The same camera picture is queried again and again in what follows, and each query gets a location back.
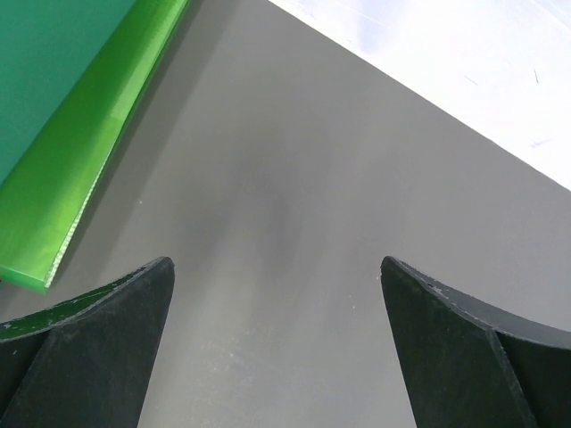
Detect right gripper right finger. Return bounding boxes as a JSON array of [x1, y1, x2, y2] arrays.
[[380, 256, 570, 427]]

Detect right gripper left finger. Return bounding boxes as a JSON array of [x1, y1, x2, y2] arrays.
[[1, 257, 175, 427]]

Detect light green plastic folder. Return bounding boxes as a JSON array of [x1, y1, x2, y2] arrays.
[[1, 1, 188, 292]]

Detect dark green ring binder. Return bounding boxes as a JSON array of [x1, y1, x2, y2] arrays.
[[1, 0, 134, 178]]

